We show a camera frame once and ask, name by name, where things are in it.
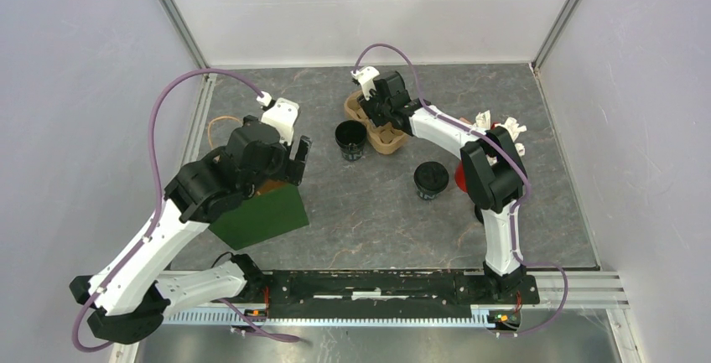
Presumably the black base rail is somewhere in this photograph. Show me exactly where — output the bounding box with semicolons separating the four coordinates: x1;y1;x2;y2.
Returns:
229;270;541;319

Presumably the black coffee cup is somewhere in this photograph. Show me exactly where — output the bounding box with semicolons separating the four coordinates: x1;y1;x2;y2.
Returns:
335;120;367;162
416;186;443;201

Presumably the green mat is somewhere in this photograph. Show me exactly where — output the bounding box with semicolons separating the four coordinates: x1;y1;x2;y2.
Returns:
209;183;309;250

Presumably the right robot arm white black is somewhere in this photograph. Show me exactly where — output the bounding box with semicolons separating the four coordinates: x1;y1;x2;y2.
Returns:
351;66;529;303

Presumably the red cup holder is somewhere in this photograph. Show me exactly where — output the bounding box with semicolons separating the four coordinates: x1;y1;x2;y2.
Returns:
454;163;468;193

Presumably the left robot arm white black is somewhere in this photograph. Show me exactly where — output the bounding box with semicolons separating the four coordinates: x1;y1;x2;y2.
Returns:
70;117;312;346

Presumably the cardboard cup carrier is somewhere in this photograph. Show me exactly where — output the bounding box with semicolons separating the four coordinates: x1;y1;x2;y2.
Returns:
344;90;408;155

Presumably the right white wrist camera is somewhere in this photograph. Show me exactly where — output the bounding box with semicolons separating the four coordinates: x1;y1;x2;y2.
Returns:
350;66;380;101

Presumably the black cup lid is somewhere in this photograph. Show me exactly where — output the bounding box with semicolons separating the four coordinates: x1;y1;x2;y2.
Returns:
474;205;484;224
413;161;449;194

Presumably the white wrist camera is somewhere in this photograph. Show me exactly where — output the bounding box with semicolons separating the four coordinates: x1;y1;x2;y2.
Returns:
350;66;380;101
257;91;300;146

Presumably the brown paper bag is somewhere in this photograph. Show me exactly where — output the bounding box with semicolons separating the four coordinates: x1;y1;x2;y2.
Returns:
205;115;287;197

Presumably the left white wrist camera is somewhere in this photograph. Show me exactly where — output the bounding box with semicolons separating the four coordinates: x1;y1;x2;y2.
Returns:
257;91;300;146

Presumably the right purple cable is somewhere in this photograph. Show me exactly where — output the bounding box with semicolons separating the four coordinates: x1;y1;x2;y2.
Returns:
353;43;570;340

